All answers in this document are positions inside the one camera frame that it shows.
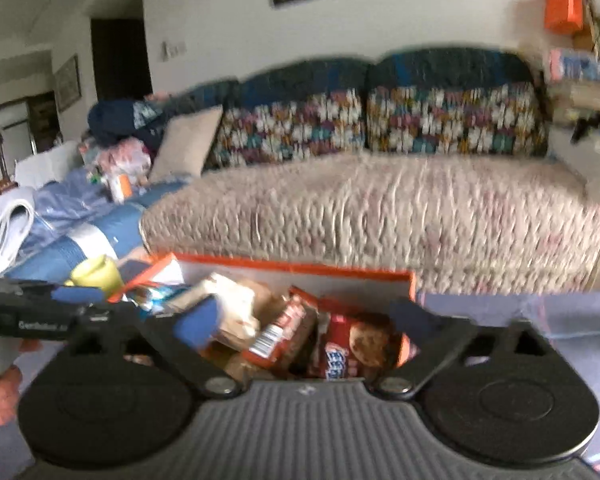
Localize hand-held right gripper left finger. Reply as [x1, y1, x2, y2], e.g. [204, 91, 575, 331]
[62, 294, 243, 401]

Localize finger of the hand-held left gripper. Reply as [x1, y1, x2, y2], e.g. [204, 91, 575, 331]
[50, 284, 131, 322]

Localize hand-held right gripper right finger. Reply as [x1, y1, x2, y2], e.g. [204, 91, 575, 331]
[375, 297, 561, 401]

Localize white snack packet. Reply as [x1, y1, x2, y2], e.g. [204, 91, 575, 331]
[175, 272, 261, 351]

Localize blue cookie packet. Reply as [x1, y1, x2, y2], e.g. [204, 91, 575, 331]
[125, 280, 191, 313]

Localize red snack packet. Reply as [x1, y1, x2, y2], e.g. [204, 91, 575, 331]
[307, 300, 411, 381]

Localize orange cardboard box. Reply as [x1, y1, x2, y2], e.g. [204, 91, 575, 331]
[107, 252, 418, 386]

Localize red-brown biscuit packet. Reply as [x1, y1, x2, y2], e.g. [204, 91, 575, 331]
[242, 287, 321, 373]

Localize person's left hand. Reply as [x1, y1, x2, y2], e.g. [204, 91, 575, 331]
[0, 364, 25, 427]

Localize green mug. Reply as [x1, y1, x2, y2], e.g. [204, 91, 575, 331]
[67, 255, 126, 296]

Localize blue striped blanket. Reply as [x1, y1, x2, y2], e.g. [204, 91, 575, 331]
[5, 175, 191, 281]

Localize folded white newspapers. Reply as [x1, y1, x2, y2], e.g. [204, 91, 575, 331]
[0, 187, 36, 278]

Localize quilted pink sofa cover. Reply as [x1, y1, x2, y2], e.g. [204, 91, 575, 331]
[140, 152, 600, 296]

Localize orange-labelled jar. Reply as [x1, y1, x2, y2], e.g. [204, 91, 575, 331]
[109, 174, 132, 203]

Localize white cloth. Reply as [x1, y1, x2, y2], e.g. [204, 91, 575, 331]
[14, 141, 83, 188]

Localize pink plastic bag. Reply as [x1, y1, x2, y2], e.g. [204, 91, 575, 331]
[80, 137, 153, 186]

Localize blue plaid tablecloth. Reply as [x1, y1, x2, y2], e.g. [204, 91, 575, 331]
[415, 290, 600, 461]

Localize beige pillow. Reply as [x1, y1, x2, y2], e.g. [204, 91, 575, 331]
[149, 106, 224, 183]

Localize dark blue clothing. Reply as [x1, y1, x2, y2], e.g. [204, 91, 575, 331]
[87, 92, 191, 153]

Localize floral cushion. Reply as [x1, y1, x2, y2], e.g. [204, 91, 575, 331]
[367, 82, 548, 157]
[212, 89, 368, 166]

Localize dark blue-green sofa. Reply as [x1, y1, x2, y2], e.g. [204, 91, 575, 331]
[150, 47, 600, 291]

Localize small black object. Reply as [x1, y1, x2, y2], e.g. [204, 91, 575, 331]
[570, 115, 600, 143]

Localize pink and blue package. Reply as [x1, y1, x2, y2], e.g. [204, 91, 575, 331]
[545, 49, 600, 83]

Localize orange paper bag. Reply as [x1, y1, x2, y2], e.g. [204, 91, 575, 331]
[544, 0, 585, 33]

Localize small framed wall picture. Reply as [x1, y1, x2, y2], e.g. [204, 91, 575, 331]
[54, 55, 82, 113]

